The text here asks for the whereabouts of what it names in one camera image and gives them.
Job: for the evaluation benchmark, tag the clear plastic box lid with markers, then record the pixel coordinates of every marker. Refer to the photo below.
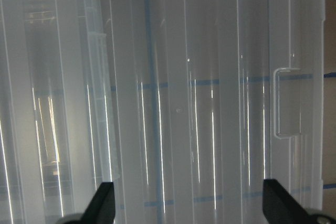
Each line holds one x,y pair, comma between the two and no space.
186,105

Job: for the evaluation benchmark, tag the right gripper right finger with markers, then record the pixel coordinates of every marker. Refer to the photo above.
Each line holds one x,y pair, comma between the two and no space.
279,206

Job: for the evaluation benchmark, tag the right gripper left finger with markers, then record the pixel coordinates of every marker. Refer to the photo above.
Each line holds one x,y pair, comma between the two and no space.
101,209

